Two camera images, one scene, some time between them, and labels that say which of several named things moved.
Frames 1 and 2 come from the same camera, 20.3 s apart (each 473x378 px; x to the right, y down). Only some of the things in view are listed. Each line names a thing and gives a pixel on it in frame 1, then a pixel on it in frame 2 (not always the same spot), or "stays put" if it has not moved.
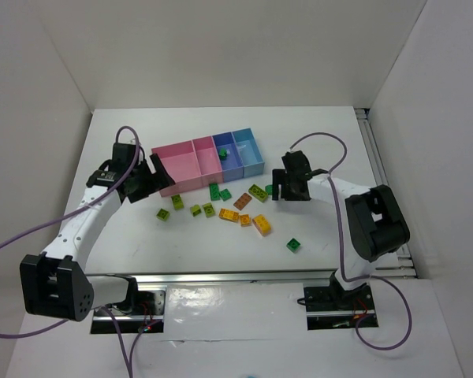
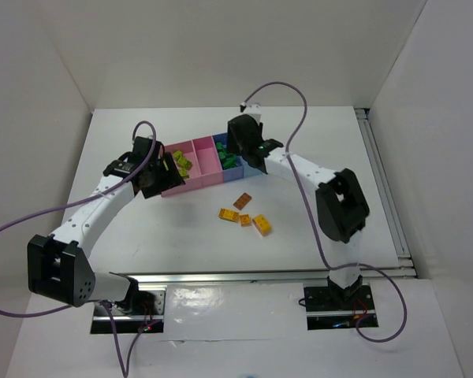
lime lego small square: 209,209 → 184,163
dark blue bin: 232,167 stays put
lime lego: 162,214 → 183,173
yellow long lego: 229,215 stays put
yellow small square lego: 244,220 stays put
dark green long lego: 214,191 → 230,162
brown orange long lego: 241,202 stays put
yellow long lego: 262,224 stays put
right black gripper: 285,185 → 236,138
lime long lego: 258,193 → 178,156
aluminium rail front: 229,278 stays put
